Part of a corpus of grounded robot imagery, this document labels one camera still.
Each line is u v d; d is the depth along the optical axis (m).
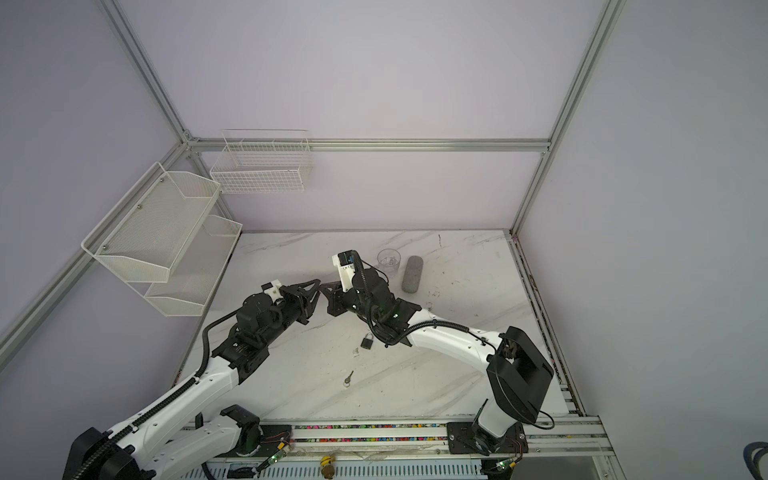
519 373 0.43
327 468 0.69
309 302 0.70
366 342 0.90
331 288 0.69
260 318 0.58
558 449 0.73
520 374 0.43
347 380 0.84
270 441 0.73
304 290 0.72
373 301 0.57
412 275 1.04
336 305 0.66
